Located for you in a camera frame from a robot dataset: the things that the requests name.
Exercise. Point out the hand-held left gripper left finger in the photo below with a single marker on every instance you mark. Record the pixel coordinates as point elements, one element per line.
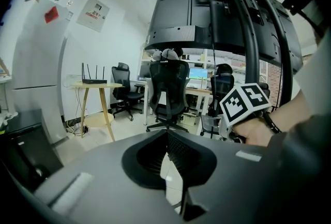
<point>103,179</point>

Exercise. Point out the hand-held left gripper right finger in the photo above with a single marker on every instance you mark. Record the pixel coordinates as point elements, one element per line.
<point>232,179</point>

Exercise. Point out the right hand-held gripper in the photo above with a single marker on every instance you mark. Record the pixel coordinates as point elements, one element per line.
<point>243,104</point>

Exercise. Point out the person's right forearm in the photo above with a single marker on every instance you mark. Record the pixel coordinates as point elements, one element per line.
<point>289,109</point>

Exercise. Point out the person's right hand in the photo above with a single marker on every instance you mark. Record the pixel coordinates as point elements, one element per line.
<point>254,131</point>

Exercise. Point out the wooden desk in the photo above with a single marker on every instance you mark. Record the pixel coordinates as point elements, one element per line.
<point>199,90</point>

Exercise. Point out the lit computer monitor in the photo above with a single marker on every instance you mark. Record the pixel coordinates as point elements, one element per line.
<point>198,74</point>

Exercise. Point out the black TV stand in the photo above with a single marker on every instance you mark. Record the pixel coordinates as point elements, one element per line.
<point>252,49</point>

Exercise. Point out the black office chair grey headrest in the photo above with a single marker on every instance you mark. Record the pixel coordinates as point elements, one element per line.
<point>168,83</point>

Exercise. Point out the person's white t-shirt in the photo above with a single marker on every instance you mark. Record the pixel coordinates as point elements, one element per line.
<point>318,75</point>

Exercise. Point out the black cabinet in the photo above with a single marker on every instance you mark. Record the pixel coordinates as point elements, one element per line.
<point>23,145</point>

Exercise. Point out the round wooden table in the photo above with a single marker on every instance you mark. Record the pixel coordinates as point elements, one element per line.
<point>98,85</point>

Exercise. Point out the white desk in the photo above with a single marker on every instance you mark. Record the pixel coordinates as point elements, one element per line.
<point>146,93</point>

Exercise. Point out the black router with antennas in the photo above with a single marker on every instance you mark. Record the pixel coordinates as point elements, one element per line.
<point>94,81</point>

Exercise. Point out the clear plastic box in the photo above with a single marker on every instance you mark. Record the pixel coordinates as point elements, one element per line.
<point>67,80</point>

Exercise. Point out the large black television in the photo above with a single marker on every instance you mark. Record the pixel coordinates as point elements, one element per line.
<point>175,11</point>

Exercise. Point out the black head-worn box device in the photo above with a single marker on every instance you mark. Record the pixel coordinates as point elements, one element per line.
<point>302,5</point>

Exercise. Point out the white refrigerator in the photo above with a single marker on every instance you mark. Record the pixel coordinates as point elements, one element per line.
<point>38,62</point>

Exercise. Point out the red sticker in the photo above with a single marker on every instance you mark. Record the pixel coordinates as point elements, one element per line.
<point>51,14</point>

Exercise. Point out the grey wall panel box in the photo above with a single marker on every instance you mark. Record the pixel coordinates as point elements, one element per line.
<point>93,13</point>

